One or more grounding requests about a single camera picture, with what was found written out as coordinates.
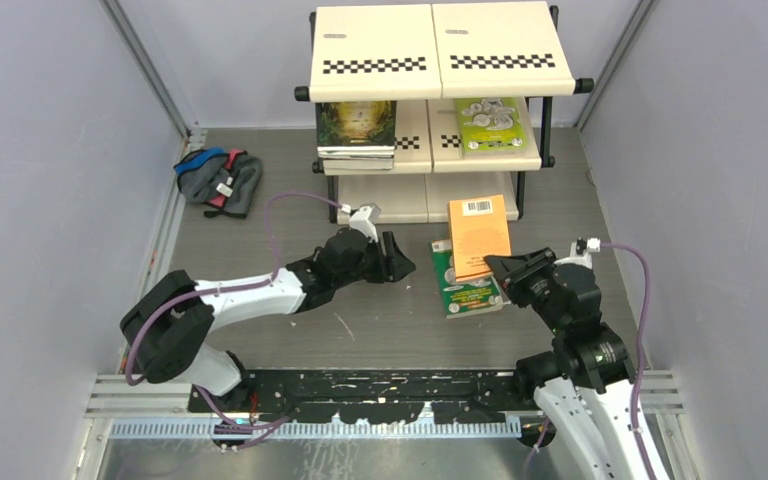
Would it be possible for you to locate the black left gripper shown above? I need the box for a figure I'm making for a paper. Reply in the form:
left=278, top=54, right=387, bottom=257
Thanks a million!
left=335, top=233, right=415, bottom=291

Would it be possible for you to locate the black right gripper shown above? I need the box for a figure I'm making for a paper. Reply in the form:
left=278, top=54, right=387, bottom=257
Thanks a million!
left=484, top=246, right=567, bottom=334

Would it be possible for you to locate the orange Huckleberry Finn book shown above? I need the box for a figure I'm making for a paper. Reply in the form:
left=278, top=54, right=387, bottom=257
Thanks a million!
left=448, top=194, right=512, bottom=282

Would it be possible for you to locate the dark green cartoon book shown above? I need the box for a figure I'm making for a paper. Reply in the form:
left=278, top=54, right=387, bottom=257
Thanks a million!
left=429, top=239, right=504, bottom=319

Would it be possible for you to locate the green Alice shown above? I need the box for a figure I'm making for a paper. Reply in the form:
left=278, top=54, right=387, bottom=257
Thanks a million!
left=316, top=101, right=397, bottom=150

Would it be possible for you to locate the lime green cartoon book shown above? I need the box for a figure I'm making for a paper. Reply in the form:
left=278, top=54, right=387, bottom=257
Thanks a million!
left=454, top=97, right=528, bottom=157

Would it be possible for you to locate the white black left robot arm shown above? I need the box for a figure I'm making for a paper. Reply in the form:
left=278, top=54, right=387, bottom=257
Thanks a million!
left=120, top=227, right=416, bottom=413

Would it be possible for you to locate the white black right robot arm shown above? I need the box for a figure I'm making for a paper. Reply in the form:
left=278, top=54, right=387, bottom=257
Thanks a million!
left=484, top=238, right=669, bottom=479

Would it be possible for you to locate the grey blue red cloth bag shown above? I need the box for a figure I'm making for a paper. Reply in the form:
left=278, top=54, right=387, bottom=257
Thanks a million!
left=173, top=147, right=264, bottom=219

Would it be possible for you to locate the cream three-tier shelf rack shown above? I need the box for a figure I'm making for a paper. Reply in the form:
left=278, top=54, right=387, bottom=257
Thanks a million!
left=295, top=1, right=594, bottom=223

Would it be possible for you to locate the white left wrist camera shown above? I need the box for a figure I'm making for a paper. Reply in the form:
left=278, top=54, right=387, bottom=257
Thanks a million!
left=339, top=203, right=381, bottom=243

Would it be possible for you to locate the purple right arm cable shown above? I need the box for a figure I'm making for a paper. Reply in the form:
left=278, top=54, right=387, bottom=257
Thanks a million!
left=523, top=241, right=657, bottom=480

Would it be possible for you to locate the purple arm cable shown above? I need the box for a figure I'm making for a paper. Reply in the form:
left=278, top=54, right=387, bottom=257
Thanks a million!
left=523, top=241, right=657, bottom=480
left=124, top=192, right=352, bottom=452

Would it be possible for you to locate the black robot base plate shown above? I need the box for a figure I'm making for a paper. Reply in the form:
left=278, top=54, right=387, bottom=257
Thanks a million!
left=180, top=361, right=565, bottom=425

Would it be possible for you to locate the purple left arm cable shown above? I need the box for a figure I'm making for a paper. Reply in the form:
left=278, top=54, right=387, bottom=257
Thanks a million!
left=124, top=192, right=352, bottom=452

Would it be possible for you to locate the aluminium frame rail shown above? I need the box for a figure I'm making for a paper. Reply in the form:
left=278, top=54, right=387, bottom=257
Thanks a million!
left=118, top=129, right=208, bottom=372

